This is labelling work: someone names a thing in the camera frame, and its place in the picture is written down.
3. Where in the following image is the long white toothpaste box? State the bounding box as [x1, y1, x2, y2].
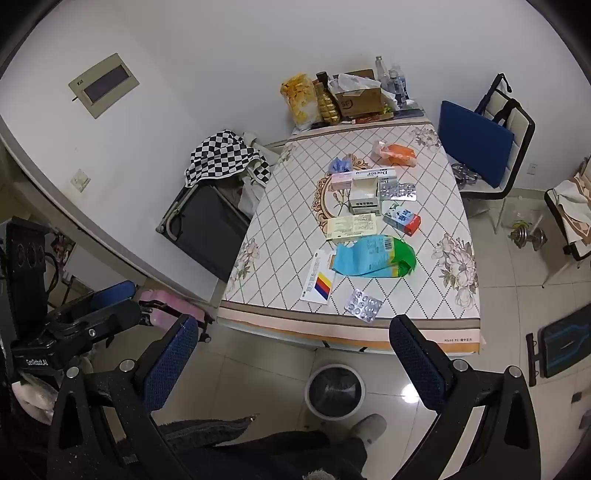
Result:
[344, 168, 398, 182]

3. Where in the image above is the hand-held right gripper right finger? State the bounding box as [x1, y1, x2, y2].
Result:
[389, 315, 541, 480]

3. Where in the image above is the gold bottle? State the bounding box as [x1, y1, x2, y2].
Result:
[315, 71, 342, 125]

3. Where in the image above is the beige wall panel box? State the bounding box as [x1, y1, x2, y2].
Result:
[68, 53, 140, 120]

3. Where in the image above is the round woven basket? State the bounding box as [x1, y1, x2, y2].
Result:
[217, 122, 485, 356]

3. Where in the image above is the metal dumbbell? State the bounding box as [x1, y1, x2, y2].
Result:
[508, 226, 548, 252]

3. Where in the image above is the cardboard box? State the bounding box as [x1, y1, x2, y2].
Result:
[335, 69, 385, 118]

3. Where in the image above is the round white trash bin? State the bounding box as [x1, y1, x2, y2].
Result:
[305, 364, 365, 420]

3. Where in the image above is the flattened white striped box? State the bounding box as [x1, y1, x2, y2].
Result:
[299, 249, 338, 306]

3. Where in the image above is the black white checkered cloth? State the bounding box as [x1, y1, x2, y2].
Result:
[185, 130, 272, 189]

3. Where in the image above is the person's dark pants leg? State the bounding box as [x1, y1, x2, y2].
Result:
[152, 415, 370, 480]

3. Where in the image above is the yellow snack bag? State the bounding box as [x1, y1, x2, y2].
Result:
[280, 73, 319, 130]

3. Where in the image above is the black blue fitness board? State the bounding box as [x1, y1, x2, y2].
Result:
[526, 307, 591, 386]

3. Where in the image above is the pink suitcase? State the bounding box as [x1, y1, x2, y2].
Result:
[139, 288, 213, 344]

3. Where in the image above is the clear plastic water bottle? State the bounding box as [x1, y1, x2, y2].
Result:
[387, 65, 409, 109]

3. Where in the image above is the white plastic bag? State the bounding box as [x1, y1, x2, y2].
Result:
[328, 73, 398, 109]

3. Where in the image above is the open white medicine box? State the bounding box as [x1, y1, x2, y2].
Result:
[347, 179, 382, 215]

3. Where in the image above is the white chair black frame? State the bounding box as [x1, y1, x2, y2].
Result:
[450, 73, 536, 232]

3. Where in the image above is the beige towel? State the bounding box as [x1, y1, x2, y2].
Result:
[551, 159, 591, 245]

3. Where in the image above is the silver blister pack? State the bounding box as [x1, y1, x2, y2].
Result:
[379, 182, 419, 202]
[344, 289, 383, 322]

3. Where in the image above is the blue green medicine box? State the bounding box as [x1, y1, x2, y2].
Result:
[333, 234, 417, 278]

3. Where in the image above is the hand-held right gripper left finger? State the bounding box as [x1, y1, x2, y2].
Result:
[46, 314, 199, 480]

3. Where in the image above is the white tote bag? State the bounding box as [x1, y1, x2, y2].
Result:
[238, 131, 273, 217]

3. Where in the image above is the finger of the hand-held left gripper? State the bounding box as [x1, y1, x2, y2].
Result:
[88, 280, 139, 311]
[44, 300, 141, 344]

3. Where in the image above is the blue cushion pad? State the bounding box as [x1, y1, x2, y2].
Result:
[438, 100, 515, 188]

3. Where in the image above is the orange packet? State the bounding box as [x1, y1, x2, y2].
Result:
[387, 144, 417, 167]

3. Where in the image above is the grey slipper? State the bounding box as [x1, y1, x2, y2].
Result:
[348, 414, 387, 446]

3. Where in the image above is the cream flat medicine box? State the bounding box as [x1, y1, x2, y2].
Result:
[324, 215, 377, 241]

